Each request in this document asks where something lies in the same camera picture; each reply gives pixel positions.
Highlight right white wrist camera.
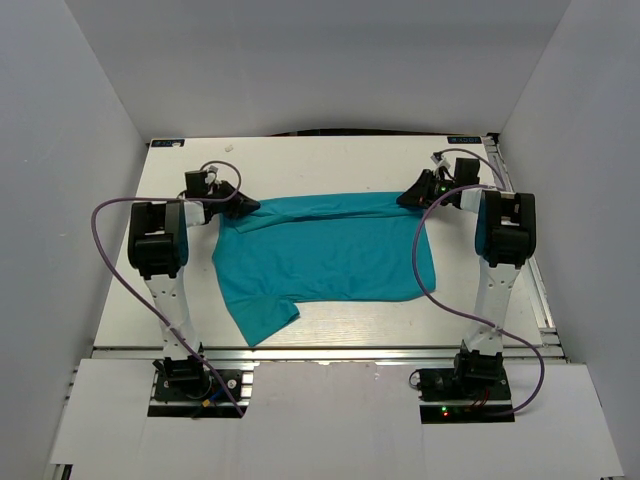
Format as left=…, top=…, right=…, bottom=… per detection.
left=431, top=152, right=450, bottom=176

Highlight blue label sticker left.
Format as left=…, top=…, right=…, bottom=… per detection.
left=150, top=139, right=185, bottom=148

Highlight aluminium front rail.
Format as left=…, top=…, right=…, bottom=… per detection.
left=91, top=344, right=566, bottom=362

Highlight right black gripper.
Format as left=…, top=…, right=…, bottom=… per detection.
left=397, top=169, right=458, bottom=209

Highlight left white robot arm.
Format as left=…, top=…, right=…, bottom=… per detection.
left=127, top=166, right=261, bottom=399

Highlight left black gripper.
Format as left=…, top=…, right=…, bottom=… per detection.
left=204, top=180, right=259, bottom=220

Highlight teal t-shirt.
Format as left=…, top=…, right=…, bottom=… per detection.
left=212, top=192, right=437, bottom=346

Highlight blue label sticker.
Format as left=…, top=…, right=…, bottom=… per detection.
left=150, top=139, right=185, bottom=148
left=447, top=136, right=483, bottom=145

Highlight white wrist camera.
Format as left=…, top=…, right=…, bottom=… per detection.
left=203, top=165, right=220, bottom=193
left=431, top=152, right=450, bottom=176

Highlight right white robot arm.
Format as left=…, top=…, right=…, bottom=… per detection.
left=396, top=151, right=537, bottom=399

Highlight blue label sticker right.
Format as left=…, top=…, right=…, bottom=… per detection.
left=447, top=136, right=483, bottom=145

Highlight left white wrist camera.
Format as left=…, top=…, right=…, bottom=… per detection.
left=203, top=165, right=220, bottom=193

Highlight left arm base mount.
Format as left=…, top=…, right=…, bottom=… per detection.
left=147, top=357, right=250, bottom=420

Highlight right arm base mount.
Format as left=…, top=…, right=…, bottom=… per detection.
left=409, top=351, right=515, bottom=425

